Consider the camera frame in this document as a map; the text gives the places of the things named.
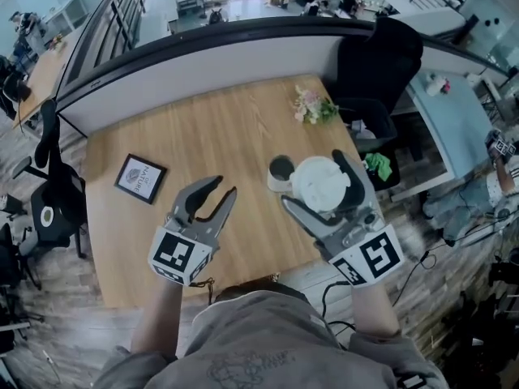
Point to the black backpack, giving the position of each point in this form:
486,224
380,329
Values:
216,15

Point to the white crumpled bag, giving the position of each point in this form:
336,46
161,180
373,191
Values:
361,130

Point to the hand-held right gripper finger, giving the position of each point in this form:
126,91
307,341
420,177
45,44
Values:
308,221
361,193

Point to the long pale table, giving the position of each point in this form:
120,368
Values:
450,124

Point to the small pink flower pot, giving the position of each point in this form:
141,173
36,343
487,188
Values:
446,85

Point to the black office chair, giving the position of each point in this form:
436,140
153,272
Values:
57,193
10,257
377,59

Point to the person's left forearm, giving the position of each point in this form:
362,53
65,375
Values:
158,318

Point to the light wooden side table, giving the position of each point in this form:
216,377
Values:
44,79

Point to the black storage bin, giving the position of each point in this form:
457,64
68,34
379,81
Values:
377,116

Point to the person's grey shirt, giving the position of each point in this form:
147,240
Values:
263,338

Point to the white tape roll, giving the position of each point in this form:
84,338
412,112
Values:
47,216

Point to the person's dark trousers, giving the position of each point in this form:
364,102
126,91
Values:
259,288

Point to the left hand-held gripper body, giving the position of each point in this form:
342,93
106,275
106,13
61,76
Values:
174,253

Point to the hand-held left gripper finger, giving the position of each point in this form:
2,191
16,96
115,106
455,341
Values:
225,217
188,197

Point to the green cloth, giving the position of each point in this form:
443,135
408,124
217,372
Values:
379,164

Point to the black picture frame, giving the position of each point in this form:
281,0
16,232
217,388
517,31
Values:
140,178

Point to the pink flower bouquet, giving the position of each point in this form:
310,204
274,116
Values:
314,105

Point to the white round plastic lid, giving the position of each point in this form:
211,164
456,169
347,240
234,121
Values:
320,185

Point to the person's right forearm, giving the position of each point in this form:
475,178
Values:
371,310

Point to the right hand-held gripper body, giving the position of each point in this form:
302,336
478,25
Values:
377,255

